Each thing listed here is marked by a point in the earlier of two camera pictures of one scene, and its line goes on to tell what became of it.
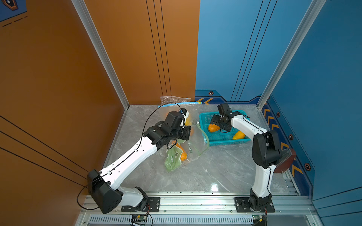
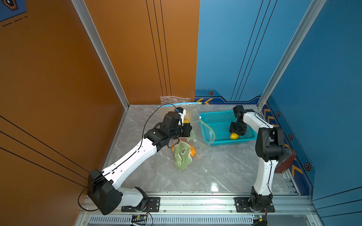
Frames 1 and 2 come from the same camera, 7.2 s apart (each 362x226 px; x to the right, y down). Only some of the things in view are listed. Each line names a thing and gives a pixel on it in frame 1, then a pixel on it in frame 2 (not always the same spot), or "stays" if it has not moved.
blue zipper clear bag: (193, 109) stays
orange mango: (188, 121) stays
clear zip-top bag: (171, 99) stays
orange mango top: (213, 128) → (193, 151)
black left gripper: (186, 129) stays
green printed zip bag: (172, 157) → (182, 154)
